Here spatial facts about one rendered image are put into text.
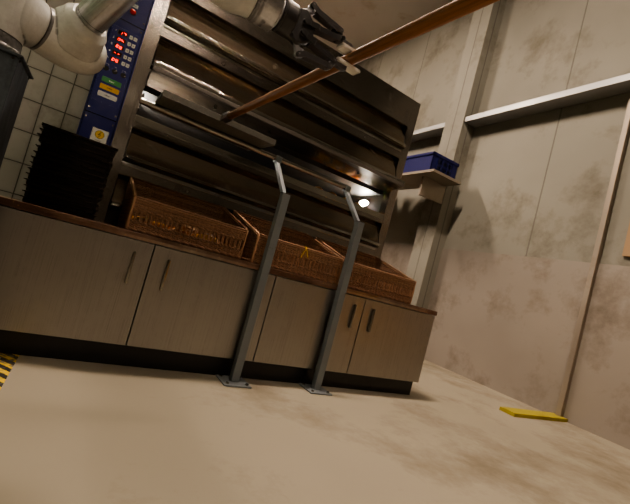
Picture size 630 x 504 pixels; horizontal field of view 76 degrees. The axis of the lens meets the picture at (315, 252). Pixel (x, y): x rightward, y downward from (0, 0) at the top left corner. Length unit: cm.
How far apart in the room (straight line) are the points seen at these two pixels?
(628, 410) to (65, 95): 406
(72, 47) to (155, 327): 111
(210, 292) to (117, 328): 41
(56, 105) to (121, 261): 93
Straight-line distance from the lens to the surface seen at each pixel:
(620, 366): 386
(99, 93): 244
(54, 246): 186
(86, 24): 170
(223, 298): 199
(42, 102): 246
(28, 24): 168
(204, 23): 272
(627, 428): 384
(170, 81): 243
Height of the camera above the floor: 61
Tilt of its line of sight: 3 degrees up
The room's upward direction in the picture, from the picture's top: 15 degrees clockwise
